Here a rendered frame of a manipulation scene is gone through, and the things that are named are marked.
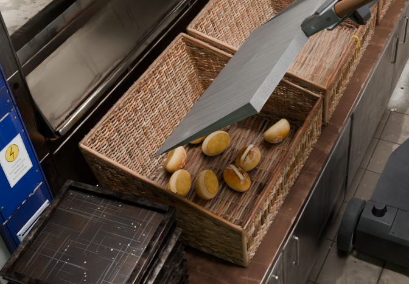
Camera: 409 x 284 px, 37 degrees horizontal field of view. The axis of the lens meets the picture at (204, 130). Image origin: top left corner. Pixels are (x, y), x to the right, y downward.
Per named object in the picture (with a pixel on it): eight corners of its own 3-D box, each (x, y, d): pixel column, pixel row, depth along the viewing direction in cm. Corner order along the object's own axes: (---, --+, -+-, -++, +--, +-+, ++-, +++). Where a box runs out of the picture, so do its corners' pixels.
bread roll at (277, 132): (288, 113, 190) (299, 127, 190) (279, 121, 196) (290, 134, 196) (266, 129, 186) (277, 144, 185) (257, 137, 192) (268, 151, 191)
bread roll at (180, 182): (196, 176, 182) (184, 182, 185) (180, 162, 179) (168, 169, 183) (187, 202, 175) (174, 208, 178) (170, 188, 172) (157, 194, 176)
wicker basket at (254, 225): (95, 213, 179) (72, 145, 160) (189, 96, 214) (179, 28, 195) (248, 272, 159) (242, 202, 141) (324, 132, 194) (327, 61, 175)
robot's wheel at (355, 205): (347, 232, 240) (356, 187, 231) (360, 236, 238) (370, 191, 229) (332, 258, 223) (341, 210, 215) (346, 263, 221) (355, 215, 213)
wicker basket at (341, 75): (191, 95, 214) (181, 27, 195) (256, 10, 249) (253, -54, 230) (327, 129, 195) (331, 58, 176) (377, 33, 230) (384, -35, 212)
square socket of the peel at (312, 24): (347, 11, 128) (337, -1, 127) (341, 21, 126) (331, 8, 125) (314, 28, 135) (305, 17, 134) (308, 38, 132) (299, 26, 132)
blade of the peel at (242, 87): (353, -28, 150) (346, -37, 150) (258, 112, 117) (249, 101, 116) (254, 30, 177) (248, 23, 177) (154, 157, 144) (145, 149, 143)
